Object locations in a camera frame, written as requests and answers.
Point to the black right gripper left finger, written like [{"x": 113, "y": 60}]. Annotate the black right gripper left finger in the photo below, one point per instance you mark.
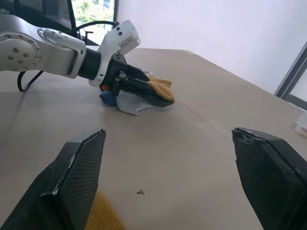
[{"x": 72, "y": 177}]

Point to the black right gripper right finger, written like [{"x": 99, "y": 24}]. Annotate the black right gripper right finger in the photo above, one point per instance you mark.
[{"x": 268, "y": 172}]

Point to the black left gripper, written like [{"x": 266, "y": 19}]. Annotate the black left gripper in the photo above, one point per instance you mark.
[{"x": 112, "y": 74}]

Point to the white sock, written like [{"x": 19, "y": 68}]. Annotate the white sock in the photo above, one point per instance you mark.
[{"x": 148, "y": 72}]

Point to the light grey sock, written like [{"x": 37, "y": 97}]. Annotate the light grey sock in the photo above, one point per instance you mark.
[{"x": 130, "y": 104}]

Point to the mustard yellow sock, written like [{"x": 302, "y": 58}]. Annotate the mustard yellow sock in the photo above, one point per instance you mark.
[
  {"x": 105, "y": 215},
  {"x": 164, "y": 88}
]

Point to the blue sock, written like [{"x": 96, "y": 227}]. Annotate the blue sock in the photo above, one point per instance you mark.
[{"x": 108, "y": 98}]

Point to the dark grey sock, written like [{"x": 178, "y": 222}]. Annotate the dark grey sock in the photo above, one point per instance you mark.
[{"x": 161, "y": 103}]

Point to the clear plastic container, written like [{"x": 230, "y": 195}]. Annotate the clear plastic container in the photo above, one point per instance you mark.
[{"x": 302, "y": 125}]

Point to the black clamp stand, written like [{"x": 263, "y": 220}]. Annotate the black clamp stand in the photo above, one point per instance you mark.
[{"x": 88, "y": 36}]

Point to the small dark debris speck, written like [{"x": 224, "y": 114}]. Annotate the small dark debris speck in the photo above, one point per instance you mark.
[{"x": 140, "y": 192}]

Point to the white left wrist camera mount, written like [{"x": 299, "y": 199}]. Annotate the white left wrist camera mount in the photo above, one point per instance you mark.
[{"x": 114, "y": 39}]

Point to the black window frame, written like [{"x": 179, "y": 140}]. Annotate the black window frame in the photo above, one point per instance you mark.
[{"x": 115, "y": 10}]

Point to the grey slotted metal post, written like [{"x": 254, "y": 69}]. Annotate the grey slotted metal post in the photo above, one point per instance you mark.
[{"x": 291, "y": 72}]

